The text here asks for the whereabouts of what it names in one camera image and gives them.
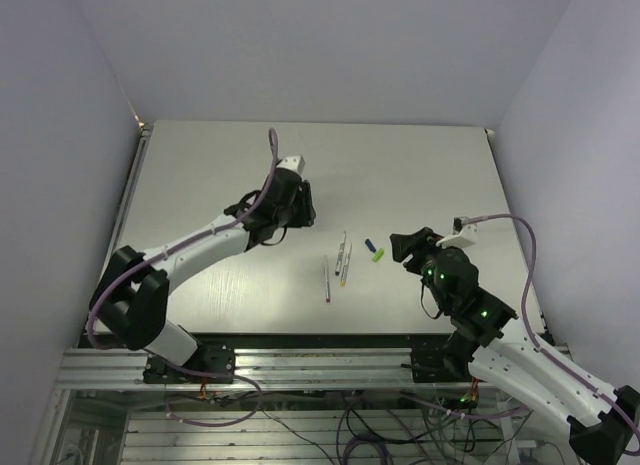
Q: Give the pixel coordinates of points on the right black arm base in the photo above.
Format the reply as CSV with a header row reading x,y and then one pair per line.
x,y
439,358

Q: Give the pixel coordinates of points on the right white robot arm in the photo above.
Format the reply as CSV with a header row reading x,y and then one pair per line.
x,y
492,342

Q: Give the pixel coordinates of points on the pink marker pen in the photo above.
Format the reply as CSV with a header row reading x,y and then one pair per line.
x,y
327,289

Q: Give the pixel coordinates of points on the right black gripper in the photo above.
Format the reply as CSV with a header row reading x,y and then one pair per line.
x,y
417,244

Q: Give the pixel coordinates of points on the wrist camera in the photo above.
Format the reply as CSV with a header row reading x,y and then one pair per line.
x,y
295,164
464,234

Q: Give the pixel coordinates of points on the blue pen cap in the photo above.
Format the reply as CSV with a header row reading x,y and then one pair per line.
x,y
370,245

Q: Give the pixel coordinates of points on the orange marker pen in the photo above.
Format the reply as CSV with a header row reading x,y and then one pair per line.
x,y
345,267

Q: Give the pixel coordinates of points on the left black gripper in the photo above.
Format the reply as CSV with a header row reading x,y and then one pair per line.
x,y
307,209

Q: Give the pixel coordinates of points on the aluminium table edge rail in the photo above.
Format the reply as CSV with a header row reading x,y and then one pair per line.
x,y
128,192

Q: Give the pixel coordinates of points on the light green pen cap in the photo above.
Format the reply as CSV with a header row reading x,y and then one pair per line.
x,y
378,255

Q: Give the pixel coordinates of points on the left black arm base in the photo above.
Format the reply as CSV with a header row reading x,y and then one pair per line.
x,y
213,364

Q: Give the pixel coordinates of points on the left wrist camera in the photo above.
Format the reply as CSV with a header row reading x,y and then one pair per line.
x,y
295,164

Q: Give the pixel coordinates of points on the aluminium frame rail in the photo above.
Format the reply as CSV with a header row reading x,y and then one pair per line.
x,y
277,369

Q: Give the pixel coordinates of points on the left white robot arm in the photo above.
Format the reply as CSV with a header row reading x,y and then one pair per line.
x,y
132,296

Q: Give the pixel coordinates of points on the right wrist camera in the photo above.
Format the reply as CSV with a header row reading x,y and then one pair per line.
x,y
464,234

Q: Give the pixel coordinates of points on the white marker pen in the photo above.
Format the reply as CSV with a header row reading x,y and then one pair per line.
x,y
340,255

